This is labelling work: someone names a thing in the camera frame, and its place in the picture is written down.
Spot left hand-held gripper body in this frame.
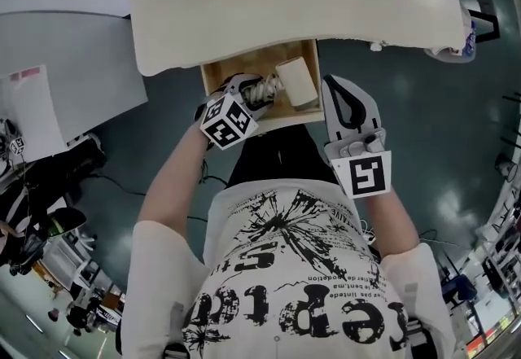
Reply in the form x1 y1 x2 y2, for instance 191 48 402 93
199 78 261 151

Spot person's black trousers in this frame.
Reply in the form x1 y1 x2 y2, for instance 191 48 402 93
226 123 339 190

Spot person's right forearm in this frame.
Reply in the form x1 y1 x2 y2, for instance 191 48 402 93
360 188 421 259

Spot blue chair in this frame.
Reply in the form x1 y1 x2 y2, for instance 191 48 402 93
441 274 478 305

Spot person's left forearm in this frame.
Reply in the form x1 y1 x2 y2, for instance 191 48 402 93
138 120 215 228

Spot black floor cable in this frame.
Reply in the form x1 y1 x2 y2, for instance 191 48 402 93
93 172 147 198

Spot white table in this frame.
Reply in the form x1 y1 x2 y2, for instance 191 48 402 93
0 11 148 147

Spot large wooden drawer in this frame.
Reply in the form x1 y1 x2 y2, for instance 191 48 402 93
200 38 326 134

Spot person's white printed shirt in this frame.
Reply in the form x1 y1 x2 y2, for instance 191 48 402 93
120 177 458 359

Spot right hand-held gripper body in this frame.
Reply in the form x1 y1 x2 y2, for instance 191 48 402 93
324 127 392 199

